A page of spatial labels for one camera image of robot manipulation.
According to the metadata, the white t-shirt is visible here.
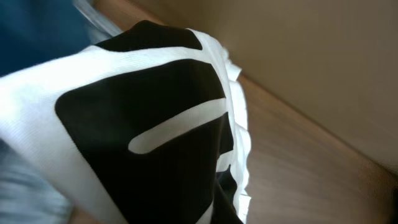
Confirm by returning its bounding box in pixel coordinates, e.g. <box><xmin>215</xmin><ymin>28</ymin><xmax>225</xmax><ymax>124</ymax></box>
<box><xmin>1</xmin><ymin>21</ymin><xmax>251</xmax><ymax>223</ymax></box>

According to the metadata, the blue button shirt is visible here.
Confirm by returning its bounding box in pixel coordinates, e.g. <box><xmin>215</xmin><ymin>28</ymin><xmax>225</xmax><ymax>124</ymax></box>
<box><xmin>1</xmin><ymin>0</ymin><xmax>91</xmax><ymax>77</ymax></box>

